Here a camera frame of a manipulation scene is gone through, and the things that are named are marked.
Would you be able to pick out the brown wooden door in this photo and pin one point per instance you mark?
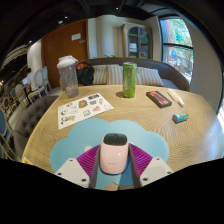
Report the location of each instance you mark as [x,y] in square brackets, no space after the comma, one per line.
[60,50]

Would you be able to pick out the black-framed window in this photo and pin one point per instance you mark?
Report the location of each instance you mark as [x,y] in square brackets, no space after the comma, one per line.
[176,46]

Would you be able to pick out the grey tufted chair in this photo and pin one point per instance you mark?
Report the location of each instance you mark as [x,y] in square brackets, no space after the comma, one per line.
[31,120]

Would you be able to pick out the pink computer mouse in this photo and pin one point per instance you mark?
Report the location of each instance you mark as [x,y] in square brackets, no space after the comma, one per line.
[114,156]

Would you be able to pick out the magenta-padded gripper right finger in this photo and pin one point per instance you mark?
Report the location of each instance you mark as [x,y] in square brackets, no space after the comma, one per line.
[143,163]

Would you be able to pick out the white dining chair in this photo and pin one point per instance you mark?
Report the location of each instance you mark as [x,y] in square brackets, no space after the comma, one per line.
[41,81]

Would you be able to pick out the white sticker sheet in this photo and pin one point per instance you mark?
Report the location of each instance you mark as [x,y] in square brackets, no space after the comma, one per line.
[83,110]

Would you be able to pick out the small green and blue box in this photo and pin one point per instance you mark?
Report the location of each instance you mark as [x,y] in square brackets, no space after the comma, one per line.
[180,117]

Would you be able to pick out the clear plastic shaker bottle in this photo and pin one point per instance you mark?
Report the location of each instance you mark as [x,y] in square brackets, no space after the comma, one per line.
[68,80]

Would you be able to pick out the white door sign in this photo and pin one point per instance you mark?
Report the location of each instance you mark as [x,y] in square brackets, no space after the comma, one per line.
[76,36]

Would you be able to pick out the person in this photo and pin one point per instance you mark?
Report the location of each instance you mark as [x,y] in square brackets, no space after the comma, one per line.
[30,80]

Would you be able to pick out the black bag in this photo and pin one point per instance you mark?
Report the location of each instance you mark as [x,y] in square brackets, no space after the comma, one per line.
[85,75]

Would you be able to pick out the white squeeze tube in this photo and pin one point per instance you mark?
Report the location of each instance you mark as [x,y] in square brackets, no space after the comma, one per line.
[175,96]

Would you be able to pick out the green drink can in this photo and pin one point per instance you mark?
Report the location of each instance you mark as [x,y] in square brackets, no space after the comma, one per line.
[129,81]

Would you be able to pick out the brown curved sofa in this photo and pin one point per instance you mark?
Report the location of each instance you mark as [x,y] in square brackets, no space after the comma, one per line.
[173,78]

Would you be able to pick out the glass-door cabinet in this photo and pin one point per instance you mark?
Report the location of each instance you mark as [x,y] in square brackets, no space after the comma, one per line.
[137,41]

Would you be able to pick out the black and red box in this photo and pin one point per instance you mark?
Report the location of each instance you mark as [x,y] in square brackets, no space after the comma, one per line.
[159,99]

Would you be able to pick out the blue cloud-shaped mouse pad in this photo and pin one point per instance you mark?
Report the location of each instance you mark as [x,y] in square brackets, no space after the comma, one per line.
[90,135]

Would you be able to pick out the striped sofa cushion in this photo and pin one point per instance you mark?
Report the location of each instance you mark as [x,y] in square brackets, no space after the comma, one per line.
[150,76]
[115,75]
[99,75]

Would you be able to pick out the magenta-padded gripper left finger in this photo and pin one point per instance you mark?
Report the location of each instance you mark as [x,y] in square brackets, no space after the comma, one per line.
[87,163]

